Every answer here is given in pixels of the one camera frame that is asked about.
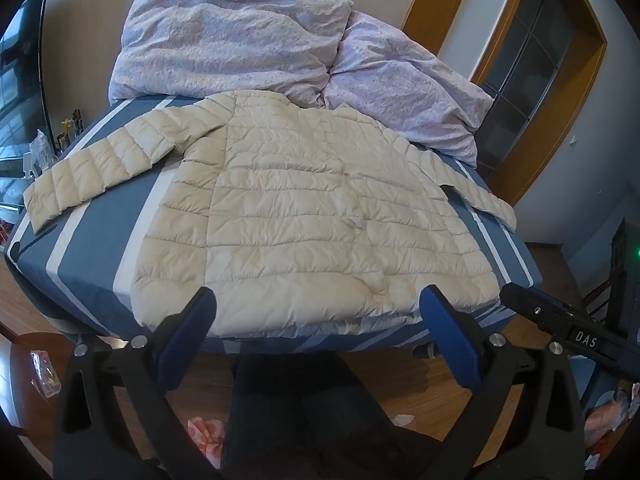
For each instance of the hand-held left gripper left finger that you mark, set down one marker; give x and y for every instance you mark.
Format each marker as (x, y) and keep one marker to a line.
(187, 330)

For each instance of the clear plastic packet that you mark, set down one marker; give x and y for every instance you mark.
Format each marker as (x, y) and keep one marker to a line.
(46, 372)

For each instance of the wooden door frame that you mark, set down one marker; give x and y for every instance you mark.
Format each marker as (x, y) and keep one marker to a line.
(550, 125)

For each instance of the pink floral slipper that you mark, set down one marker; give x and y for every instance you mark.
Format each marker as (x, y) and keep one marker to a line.
(207, 437)

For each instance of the blue white striped bed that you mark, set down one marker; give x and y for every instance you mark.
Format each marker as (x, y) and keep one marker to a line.
(90, 280)

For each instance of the cream puffer jacket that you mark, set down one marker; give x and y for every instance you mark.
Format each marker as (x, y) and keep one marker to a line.
(310, 220)

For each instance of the person's dark trouser legs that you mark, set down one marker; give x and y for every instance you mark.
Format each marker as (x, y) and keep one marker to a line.
(320, 425)

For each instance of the lilac floral quilt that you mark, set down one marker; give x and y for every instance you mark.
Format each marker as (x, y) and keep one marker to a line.
(225, 45)
(400, 90)

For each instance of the dark wooden table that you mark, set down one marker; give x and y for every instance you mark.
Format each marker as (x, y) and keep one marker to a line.
(20, 390)

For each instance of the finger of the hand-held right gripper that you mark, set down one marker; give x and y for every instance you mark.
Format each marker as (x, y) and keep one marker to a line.
(530, 305)

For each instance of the flat screen television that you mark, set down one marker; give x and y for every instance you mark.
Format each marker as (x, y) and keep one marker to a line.
(22, 85)

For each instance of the glass television stand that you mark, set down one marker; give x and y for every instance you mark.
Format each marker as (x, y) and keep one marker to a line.
(55, 140)

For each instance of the glass panel door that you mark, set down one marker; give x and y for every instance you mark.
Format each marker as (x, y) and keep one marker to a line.
(530, 60)

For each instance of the pink cloth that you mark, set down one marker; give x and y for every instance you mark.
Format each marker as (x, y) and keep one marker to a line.
(612, 417)

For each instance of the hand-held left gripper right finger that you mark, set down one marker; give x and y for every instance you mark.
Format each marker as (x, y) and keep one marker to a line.
(450, 330)

